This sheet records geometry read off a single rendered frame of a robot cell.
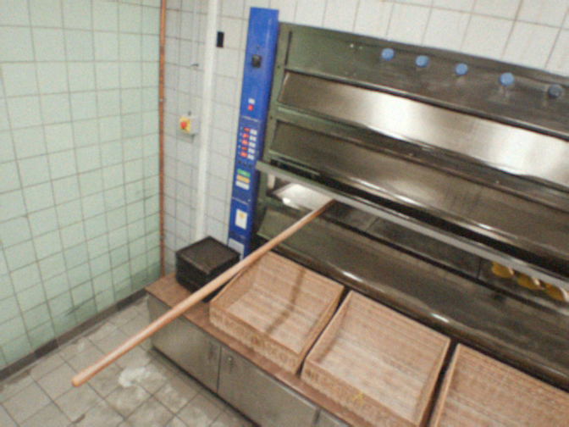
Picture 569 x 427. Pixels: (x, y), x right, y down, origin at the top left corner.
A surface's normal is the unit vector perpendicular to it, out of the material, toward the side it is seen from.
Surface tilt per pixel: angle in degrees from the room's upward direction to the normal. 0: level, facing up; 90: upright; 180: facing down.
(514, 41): 90
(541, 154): 69
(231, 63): 90
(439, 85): 90
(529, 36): 90
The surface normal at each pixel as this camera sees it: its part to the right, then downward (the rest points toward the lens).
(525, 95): -0.53, 0.32
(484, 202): -0.44, 0.00
